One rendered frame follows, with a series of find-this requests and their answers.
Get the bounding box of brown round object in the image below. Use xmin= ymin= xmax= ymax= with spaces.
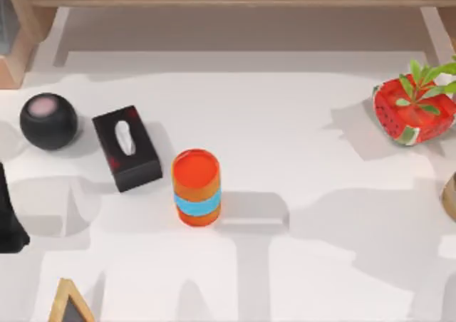
xmin=440 ymin=172 xmax=456 ymax=222

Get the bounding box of black tissue box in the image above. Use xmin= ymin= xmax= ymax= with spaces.
xmin=91 ymin=105 xmax=164 ymax=194

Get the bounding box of orange and blue can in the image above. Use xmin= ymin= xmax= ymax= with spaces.
xmin=170 ymin=148 xmax=223 ymax=227

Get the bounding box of black round speaker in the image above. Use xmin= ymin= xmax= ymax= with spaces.
xmin=19 ymin=93 xmax=79 ymax=151

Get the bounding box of framed blackboard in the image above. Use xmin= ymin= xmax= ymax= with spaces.
xmin=48 ymin=277 xmax=96 ymax=322

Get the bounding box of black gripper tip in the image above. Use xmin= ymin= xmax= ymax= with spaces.
xmin=0 ymin=162 xmax=31 ymax=254

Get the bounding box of red watermelon plant pot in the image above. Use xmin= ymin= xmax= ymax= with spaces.
xmin=373 ymin=58 xmax=456 ymax=147

